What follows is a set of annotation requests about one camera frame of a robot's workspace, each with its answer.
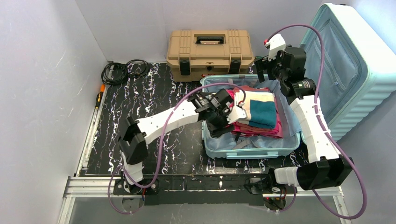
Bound light blue suitcase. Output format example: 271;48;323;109
201;3;396;159

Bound magenta shorts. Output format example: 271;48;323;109
223;89;283;137

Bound pink camouflage pants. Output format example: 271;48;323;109
231;123;283;139

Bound teal and beige towel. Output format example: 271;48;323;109
238;91;277;129

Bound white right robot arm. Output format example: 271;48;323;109
255;46;352;190

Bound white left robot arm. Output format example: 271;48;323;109
118;89;246;188

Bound tan plastic toolbox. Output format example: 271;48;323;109
167;29;255;82

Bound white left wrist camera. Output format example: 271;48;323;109
226;106;247;124

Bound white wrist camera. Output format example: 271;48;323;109
264;34;286;61
226;106;247;124

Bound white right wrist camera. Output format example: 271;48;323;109
264;34;286;61

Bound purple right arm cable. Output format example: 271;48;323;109
266;24;368;221

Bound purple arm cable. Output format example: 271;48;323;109
107;82;247;216
266;24;368;221

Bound black coiled cable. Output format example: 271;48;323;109
101;59;151;85

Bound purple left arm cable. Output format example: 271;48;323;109
107;82;247;216

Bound orange handled screwdriver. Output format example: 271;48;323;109
92;84;106;122

